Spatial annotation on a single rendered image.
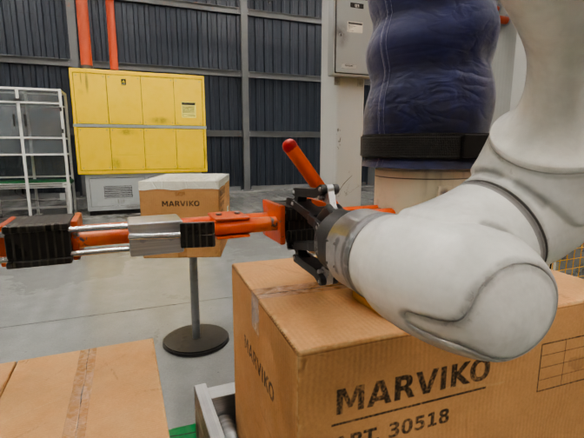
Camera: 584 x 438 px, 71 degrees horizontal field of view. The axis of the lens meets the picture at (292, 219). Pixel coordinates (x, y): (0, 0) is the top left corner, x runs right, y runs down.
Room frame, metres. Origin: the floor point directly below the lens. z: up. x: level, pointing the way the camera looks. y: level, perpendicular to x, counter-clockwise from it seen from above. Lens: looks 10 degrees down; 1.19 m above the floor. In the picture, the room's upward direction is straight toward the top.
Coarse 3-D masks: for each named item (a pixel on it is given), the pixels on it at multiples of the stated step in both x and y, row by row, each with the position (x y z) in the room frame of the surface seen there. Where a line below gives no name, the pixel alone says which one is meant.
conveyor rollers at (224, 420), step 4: (220, 416) 0.89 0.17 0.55; (224, 416) 0.89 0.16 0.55; (228, 416) 0.89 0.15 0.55; (220, 420) 0.88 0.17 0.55; (224, 420) 0.87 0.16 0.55; (228, 420) 0.87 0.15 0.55; (232, 420) 0.88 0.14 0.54; (224, 424) 0.86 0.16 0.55; (228, 424) 0.86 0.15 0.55; (232, 424) 0.86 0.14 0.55; (224, 428) 0.84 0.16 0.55; (228, 428) 0.84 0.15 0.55; (232, 428) 0.84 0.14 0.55; (224, 432) 0.83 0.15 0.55; (228, 432) 0.83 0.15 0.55; (232, 432) 0.83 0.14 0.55; (228, 436) 0.82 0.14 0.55; (232, 436) 0.82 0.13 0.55; (236, 436) 0.82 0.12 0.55
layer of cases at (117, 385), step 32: (96, 352) 1.21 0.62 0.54; (128, 352) 1.21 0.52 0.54; (0, 384) 1.03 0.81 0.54; (32, 384) 1.03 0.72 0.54; (64, 384) 1.03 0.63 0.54; (96, 384) 1.03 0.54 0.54; (128, 384) 1.03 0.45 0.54; (160, 384) 1.03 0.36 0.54; (0, 416) 0.89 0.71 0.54; (32, 416) 0.89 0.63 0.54; (64, 416) 0.89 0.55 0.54; (96, 416) 0.89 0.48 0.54; (128, 416) 0.89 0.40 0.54; (160, 416) 0.89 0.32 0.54
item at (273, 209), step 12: (264, 204) 0.66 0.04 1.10; (276, 204) 0.61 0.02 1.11; (324, 204) 0.63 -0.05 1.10; (276, 216) 0.60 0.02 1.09; (288, 216) 0.59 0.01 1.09; (300, 216) 0.59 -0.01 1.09; (288, 228) 0.59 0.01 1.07; (300, 228) 0.60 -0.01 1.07; (312, 228) 0.61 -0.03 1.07; (276, 240) 0.60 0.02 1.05; (288, 240) 0.59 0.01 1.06; (300, 240) 0.59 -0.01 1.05; (312, 240) 0.60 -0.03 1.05
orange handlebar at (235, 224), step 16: (352, 208) 0.70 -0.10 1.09; (368, 208) 0.71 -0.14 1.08; (96, 224) 0.55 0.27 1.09; (224, 224) 0.57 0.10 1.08; (240, 224) 0.58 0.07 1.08; (256, 224) 0.59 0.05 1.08; (272, 224) 0.60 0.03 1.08; (80, 240) 0.50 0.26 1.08; (96, 240) 0.50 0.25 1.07; (112, 240) 0.51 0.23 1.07; (128, 240) 0.52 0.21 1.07
